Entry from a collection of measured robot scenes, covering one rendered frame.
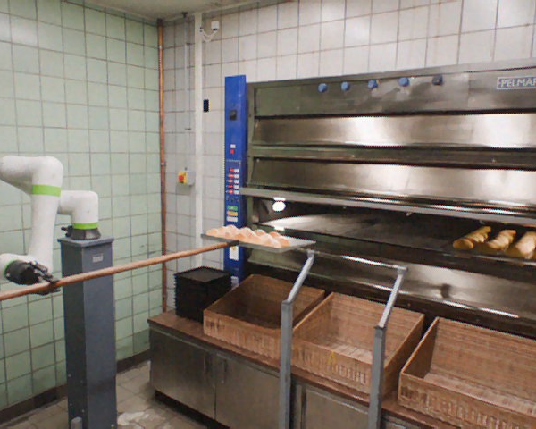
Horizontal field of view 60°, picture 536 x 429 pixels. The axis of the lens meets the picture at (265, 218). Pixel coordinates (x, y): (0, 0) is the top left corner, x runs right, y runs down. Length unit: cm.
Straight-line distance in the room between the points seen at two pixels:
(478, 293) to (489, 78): 102
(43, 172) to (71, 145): 107
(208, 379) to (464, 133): 193
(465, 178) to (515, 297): 60
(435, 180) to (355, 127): 54
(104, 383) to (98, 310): 43
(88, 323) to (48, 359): 85
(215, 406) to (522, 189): 200
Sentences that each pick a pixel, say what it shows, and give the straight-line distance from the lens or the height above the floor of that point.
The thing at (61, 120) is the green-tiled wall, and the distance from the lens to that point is 323.
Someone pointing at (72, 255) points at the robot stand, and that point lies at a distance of 259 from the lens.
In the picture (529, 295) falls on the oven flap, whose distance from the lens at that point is 248.
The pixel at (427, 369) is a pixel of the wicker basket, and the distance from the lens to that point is 257.
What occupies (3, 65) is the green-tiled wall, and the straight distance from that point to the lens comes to 311.
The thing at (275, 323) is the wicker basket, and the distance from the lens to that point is 299.
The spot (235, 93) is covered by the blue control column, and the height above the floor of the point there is 204.
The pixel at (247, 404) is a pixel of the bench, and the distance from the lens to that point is 274.
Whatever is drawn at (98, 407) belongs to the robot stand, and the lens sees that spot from 288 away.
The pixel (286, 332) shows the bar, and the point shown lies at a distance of 232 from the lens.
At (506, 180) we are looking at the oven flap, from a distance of 242.
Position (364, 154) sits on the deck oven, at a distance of 263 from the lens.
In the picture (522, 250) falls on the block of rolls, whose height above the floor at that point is 122.
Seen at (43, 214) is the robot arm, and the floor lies 140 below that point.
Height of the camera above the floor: 170
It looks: 9 degrees down
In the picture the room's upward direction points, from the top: 1 degrees clockwise
